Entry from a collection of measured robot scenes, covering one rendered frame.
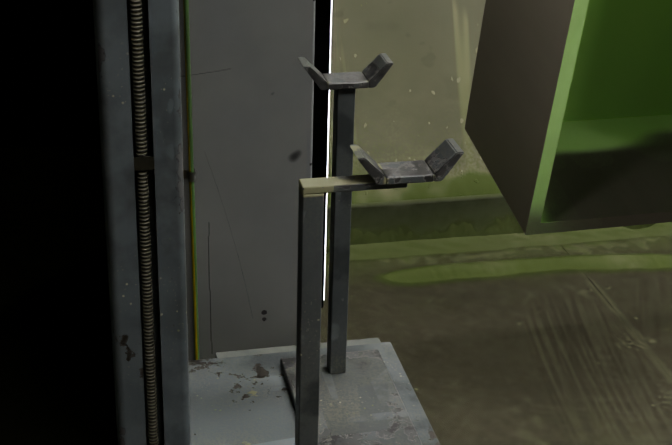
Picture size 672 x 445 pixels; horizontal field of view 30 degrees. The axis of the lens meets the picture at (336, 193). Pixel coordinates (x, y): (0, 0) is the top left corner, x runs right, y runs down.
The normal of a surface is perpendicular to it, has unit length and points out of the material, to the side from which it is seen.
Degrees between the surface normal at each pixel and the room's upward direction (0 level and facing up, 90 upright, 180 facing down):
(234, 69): 90
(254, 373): 0
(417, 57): 57
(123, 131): 90
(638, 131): 12
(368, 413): 0
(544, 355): 0
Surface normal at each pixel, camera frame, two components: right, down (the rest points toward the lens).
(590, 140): 0.07, -0.81
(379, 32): 0.19, -0.15
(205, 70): 0.22, 0.41
